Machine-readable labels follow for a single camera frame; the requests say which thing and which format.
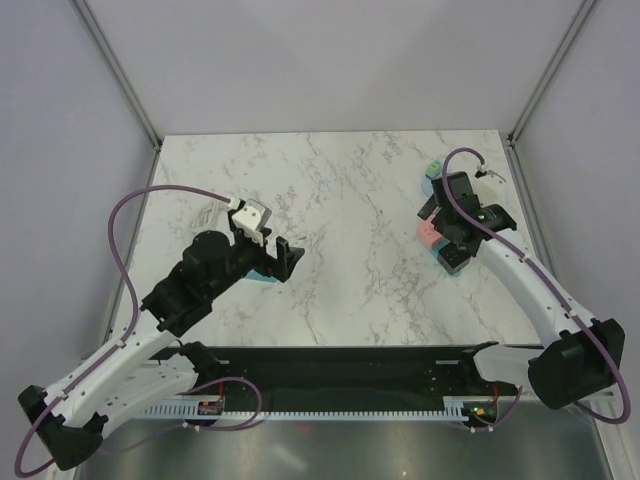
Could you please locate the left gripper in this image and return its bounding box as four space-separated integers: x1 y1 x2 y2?
206 227 304 300

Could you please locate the teal square adapter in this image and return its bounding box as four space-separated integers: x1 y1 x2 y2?
246 270 277 283

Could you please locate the pink cube socket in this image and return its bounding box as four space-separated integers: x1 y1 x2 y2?
416 220 447 252

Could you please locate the green plug adapter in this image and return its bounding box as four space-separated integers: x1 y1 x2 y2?
425 160 443 180

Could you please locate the black cube socket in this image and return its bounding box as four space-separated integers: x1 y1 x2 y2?
437 242 474 277

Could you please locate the blue round power strip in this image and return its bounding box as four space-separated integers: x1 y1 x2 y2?
421 176 433 198

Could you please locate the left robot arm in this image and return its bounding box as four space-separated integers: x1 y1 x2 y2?
18 231 305 471

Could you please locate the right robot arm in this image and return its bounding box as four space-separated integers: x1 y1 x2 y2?
418 172 625 409

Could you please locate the teal triangular power strip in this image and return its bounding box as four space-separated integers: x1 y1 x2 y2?
429 247 476 280

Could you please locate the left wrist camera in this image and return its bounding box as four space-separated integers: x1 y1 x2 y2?
227 198 272 247

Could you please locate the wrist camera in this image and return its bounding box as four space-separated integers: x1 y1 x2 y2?
474 164 506 184
227 198 272 247

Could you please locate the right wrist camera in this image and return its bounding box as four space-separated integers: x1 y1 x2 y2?
474 164 506 184

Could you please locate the white coiled cable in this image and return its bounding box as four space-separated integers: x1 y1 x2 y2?
190 202 226 234

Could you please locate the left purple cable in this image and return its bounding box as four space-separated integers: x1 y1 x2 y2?
13 185 236 476

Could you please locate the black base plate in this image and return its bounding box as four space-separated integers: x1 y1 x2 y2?
149 344 521 416

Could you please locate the left aluminium frame post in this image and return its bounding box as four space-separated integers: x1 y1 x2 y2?
69 0 163 152

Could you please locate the aluminium frame post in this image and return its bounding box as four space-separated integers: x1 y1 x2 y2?
69 0 163 152
506 0 600 148

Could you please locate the white cable duct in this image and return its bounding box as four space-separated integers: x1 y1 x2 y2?
136 397 500 423

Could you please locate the right aluminium frame post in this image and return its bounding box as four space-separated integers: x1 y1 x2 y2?
506 0 600 148

